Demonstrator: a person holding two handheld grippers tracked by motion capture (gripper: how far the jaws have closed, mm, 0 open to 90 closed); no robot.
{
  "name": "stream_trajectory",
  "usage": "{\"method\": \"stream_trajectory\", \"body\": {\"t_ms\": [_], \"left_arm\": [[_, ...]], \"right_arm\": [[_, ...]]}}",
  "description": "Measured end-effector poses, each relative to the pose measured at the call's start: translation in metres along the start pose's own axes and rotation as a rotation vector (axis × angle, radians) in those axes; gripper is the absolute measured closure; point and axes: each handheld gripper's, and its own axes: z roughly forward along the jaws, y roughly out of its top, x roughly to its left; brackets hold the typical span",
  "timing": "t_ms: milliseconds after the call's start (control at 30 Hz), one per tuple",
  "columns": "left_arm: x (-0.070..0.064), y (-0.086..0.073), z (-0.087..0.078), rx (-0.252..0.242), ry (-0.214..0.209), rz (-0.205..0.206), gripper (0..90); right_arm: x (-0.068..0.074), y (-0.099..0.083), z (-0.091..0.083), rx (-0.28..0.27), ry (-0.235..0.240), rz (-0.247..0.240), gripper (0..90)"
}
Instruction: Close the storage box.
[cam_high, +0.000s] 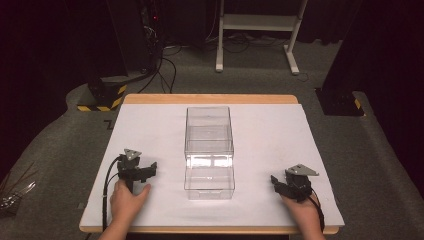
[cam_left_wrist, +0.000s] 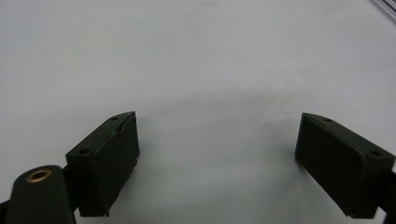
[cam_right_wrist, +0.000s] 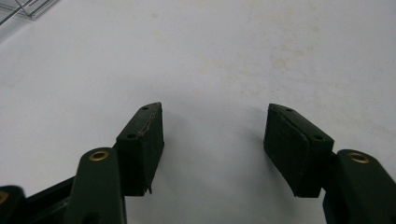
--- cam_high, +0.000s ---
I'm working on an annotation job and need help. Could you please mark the black yellow striped stand base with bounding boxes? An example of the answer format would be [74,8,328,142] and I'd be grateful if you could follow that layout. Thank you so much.
[76,75,129,113]

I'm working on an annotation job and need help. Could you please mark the white metal stand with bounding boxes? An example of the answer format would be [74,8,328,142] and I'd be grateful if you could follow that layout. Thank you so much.
[215,0,309,76]

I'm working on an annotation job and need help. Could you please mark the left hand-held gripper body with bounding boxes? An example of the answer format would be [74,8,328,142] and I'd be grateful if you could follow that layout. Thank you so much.
[116,148,150,194]

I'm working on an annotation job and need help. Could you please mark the clear plastic drawer case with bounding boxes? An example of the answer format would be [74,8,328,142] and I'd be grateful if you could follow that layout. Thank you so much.
[184,106,235,168]

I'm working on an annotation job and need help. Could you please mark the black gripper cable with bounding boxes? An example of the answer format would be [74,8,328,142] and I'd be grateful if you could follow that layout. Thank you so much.
[101,155,123,232]
[308,187,326,233]

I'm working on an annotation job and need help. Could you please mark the black curtain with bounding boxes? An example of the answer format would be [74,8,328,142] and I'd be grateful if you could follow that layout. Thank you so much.
[321,0,424,188]
[0,0,111,174]

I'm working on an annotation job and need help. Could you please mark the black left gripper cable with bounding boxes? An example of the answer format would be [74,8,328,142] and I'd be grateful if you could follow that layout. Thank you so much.
[101,155,123,232]

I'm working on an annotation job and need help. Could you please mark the person's left hand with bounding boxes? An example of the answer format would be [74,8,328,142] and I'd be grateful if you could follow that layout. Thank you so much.
[109,179,152,228]

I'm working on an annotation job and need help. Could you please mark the person's right hand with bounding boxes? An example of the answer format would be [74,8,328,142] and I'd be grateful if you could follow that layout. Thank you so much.
[280,194,323,232]

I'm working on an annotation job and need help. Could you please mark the wooden table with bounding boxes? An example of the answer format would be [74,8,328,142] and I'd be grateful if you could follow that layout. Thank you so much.
[78,93,340,235]

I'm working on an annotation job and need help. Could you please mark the black equipment tower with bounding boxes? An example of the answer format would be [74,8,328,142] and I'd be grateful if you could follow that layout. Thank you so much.
[105,0,162,75]

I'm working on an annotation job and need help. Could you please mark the white table cover sheet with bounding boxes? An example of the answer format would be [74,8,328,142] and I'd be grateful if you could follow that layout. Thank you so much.
[79,103,346,230]

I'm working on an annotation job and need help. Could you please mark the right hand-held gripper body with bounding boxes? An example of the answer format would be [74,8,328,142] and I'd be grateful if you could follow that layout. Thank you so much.
[282,163,320,203]

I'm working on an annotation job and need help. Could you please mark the metal tripod legs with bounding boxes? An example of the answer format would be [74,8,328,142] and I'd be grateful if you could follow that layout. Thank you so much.
[0,161,38,215]

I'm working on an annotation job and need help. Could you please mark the black floor cables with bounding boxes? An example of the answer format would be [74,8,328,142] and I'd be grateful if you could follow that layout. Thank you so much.
[137,41,178,95]

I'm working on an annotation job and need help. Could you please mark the clear plastic drawer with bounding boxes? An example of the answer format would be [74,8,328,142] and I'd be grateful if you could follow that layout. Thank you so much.
[183,153,236,201]

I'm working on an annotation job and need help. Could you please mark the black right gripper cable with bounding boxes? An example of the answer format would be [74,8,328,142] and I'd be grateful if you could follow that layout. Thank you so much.
[308,187,326,233]

